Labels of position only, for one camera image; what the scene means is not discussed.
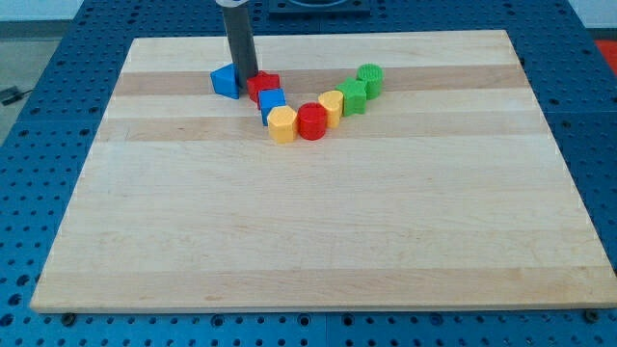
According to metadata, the light wooden board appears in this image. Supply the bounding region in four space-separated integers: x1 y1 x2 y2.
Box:
31 30 616 313

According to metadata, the yellow heart block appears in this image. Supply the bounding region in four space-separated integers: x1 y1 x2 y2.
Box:
318 90 344 128

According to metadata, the red star block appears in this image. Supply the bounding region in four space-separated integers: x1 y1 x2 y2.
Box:
247 70 281 104

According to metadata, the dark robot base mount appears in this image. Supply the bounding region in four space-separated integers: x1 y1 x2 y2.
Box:
268 0 371 17

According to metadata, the green cylinder block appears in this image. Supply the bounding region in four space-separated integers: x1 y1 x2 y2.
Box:
357 64 384 100

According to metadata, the green star block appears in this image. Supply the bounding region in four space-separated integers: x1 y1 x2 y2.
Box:
335 77 367 117

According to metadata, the blue triangle block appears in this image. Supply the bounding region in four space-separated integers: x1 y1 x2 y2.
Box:
210 64 240 99

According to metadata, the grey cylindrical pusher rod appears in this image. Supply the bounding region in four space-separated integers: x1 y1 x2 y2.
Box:
216 0 258 89

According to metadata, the yellow hexagon block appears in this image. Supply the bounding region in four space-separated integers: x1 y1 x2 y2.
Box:
267 105 298 144

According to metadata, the red cylinder block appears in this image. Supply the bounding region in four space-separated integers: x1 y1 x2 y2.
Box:
298 102 327 141

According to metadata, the black cable plug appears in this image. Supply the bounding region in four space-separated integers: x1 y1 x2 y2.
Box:
0 86 32 106

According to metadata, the blue cube block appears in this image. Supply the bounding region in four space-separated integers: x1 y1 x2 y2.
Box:
258 89 286 126

